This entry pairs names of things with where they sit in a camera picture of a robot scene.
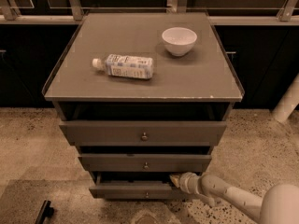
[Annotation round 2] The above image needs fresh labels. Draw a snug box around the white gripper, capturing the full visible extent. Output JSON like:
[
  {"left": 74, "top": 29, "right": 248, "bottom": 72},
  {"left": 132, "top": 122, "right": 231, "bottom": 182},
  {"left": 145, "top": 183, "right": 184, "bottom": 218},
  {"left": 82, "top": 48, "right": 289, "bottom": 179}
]
[{"left": 170, "top": 172, "right": 202, "bottom": 195}]

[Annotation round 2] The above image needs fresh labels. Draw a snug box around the grey bottom drawer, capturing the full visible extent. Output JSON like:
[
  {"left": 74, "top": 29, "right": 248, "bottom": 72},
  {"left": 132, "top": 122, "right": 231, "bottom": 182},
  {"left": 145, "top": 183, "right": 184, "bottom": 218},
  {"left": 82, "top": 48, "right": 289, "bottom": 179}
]
[{"left": 89, "top": 172, "right": 198, "bottom": 200}]

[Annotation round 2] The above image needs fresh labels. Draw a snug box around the grey drawer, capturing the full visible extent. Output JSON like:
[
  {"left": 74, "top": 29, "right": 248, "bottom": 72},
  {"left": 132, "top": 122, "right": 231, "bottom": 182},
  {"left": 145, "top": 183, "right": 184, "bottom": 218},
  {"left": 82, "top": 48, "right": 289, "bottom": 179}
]
[
  {"left": 89, "top": 172, "right": 198, "bottom": 200},
  {"left": 60, "top": 120, "right": 226, "bottom": 147},
  {"left": 78, "top": 154, "right": 211, "bottom": 173}
]

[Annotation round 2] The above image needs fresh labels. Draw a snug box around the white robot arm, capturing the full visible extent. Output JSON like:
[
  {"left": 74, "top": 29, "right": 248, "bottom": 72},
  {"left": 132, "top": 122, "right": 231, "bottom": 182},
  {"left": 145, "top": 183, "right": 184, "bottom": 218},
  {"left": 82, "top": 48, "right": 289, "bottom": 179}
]
[{"left": 170, "top": 172, "right": 299, "bottom": 224}]

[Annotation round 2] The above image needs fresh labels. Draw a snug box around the grey middle drawer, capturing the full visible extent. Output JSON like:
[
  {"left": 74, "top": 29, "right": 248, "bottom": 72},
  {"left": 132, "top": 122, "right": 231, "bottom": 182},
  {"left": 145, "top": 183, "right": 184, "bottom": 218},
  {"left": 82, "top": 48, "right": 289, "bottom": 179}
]
[{"left": 78, "top": 154, "right": 211, "bottom": 173}]

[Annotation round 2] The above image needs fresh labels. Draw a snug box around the grey drawer cabinet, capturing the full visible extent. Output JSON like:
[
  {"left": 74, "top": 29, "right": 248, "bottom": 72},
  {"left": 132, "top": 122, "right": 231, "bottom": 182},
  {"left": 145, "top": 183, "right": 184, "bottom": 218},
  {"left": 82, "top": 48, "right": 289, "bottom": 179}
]
[{"left": 41, "top": 12, "right": 246, "bottom": 201}]

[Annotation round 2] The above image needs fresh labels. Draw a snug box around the grey top drawer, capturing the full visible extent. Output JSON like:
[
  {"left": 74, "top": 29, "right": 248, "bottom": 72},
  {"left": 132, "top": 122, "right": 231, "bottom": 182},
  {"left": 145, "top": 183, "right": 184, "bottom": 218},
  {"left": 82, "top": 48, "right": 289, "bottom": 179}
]
[{"left": 60, "top": 120, "right": 226, "bottom": 147}]

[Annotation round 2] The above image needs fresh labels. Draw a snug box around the plastic bottle with label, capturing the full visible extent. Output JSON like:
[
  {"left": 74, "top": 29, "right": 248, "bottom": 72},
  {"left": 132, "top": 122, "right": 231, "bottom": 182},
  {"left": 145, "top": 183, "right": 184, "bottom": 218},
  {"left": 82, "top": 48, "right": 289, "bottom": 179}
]
[{"left": 92, "top": 54, "right": 154, "bottom": 79}]

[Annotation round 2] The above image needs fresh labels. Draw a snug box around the white pipe at right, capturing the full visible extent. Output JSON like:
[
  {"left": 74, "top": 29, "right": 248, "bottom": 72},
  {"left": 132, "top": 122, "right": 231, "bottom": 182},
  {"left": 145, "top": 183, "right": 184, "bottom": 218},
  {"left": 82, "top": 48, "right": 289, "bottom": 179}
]
[{"left": 273, "top": 74, "right": 299, "bottom": 122}]

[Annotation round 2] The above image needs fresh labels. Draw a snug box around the black object on floor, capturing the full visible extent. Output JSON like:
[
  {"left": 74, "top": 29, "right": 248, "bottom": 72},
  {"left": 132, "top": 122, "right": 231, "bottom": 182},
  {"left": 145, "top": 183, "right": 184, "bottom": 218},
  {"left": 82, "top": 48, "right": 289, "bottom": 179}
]
[{"left": 35, "top": 200, "right": 54, "bottom": 224}]

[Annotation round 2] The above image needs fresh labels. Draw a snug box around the white ceramic bowl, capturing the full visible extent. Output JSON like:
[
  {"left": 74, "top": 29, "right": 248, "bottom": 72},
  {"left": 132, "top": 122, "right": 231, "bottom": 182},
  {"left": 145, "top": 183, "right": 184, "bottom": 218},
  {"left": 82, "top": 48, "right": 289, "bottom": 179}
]
[{"left": 162, "top": 27, "right": 198, "bottom": 57}]

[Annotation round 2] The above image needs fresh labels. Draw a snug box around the metal railing frame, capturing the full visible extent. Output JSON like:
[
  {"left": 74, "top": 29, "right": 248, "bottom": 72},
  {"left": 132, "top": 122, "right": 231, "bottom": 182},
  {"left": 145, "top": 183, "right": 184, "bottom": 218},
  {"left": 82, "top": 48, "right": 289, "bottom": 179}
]
[{"left": 0, "top": 0, "right": 299, "bottom": 26}]

